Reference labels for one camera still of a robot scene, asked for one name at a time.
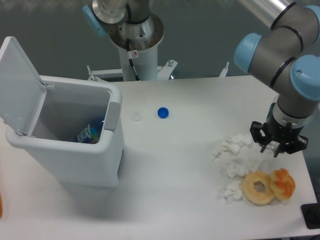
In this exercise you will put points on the crumpled white tissue lower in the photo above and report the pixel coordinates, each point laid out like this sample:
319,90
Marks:
233,192

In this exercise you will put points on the white metal table frame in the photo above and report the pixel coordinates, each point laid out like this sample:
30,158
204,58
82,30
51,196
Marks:
163,72

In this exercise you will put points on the crumpled white tissue middle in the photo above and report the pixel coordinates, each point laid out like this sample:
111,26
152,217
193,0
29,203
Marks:
241,164

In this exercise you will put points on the crumpled white tissue upper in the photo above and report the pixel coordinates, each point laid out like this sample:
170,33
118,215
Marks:
231,144

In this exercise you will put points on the white bottle cap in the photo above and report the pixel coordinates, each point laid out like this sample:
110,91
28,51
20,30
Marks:
136,117

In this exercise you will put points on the black device at edge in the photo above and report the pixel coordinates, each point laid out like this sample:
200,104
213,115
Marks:
311,215

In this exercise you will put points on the orange glazed twisted donut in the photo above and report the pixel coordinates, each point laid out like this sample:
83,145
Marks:
282,184

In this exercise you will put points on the white trash can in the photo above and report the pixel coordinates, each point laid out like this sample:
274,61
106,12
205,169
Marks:
67,110

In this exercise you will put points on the white trash can lid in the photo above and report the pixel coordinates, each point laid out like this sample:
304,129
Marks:
22,91

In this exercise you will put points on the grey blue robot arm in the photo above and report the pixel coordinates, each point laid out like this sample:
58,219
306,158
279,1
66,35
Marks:
278,62

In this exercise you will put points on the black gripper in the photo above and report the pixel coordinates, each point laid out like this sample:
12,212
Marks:
289,138

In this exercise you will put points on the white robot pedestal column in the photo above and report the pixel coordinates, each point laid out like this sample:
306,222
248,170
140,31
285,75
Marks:
140,63

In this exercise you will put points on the plain ring donut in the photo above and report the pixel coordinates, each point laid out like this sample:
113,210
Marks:
257,189

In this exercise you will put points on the silver robot base joint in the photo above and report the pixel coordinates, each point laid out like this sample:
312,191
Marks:
129,23

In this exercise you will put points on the crumpled white tissue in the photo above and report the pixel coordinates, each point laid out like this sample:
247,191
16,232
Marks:
231,144
233,192
241,164

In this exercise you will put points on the orange object at edge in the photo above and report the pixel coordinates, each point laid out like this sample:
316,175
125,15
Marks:
1,207

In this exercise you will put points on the blue bottle cap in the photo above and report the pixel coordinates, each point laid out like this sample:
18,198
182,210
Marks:
163,112

